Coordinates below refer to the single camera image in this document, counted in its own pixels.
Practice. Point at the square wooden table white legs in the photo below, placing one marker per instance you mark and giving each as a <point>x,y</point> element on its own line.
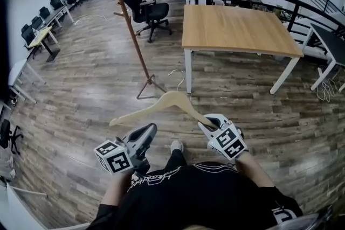
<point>237,29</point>

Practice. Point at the white desk edge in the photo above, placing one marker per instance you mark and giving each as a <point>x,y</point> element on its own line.
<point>21,210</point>

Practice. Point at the brown wooden coat rack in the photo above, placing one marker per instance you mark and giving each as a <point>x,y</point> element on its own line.
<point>129,27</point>

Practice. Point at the row of black office chairs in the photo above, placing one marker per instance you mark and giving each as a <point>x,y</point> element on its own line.
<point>56,2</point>

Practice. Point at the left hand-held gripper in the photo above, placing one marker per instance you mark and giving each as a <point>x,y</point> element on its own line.
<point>114,160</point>

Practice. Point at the black swivel chair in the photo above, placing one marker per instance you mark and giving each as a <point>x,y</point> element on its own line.
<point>5,134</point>

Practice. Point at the person's white shoe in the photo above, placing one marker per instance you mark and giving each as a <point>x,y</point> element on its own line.
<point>177,146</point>

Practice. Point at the person's right forearm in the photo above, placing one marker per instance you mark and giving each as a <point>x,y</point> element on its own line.
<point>254,171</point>

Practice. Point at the person's black trouser leg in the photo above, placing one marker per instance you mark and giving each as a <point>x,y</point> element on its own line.
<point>176,157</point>

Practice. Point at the black mesh office chair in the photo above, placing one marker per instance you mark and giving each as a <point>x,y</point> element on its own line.
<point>151,12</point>

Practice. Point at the person's black printed t-shirt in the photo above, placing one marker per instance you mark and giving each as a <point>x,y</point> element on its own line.
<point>194,196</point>

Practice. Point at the small yellow table black base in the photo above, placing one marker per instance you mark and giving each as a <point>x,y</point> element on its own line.
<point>43,36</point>

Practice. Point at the long dark desk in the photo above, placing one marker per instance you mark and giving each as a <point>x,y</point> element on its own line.
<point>55,14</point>

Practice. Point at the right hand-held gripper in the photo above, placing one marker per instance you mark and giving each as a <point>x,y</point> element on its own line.
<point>229,142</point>

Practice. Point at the wooden clothes hanger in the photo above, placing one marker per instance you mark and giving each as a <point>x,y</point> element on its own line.
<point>172,102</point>

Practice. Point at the person's left forearm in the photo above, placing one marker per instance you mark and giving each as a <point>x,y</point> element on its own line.
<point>116,188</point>

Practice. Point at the dark desk white frame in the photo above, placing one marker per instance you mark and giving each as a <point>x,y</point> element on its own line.
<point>332,44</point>

